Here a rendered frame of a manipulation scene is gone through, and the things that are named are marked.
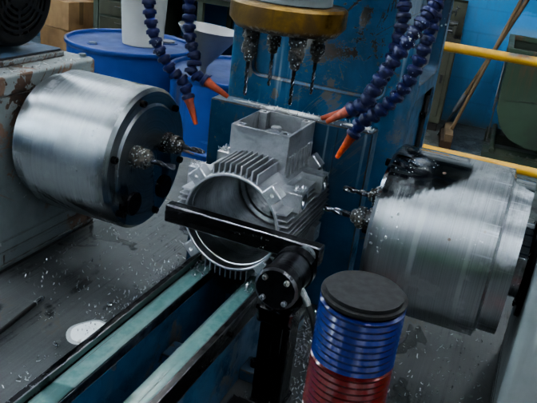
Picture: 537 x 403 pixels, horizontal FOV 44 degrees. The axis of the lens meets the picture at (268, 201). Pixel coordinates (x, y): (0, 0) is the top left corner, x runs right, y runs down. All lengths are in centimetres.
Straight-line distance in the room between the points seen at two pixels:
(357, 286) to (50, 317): 78
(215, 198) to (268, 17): 33
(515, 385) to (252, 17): 62
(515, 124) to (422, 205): 419
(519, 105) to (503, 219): 417
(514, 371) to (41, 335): 71
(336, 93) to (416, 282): 45
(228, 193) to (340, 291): 73
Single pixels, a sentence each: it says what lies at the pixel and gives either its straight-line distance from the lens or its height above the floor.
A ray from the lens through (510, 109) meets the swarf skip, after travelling 507.
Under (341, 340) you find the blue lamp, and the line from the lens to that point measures 45.
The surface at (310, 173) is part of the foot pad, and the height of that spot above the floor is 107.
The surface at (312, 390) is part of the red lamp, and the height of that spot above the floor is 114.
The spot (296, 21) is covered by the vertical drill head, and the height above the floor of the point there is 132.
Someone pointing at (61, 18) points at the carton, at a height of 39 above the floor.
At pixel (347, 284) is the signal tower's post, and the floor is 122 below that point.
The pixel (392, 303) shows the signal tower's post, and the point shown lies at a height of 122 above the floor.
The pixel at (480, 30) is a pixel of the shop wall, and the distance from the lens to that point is 609.
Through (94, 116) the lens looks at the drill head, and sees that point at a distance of 110.
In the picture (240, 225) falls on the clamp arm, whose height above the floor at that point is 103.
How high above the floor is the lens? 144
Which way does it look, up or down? 23 degrees down
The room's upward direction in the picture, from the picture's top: 7 degrees clockwise
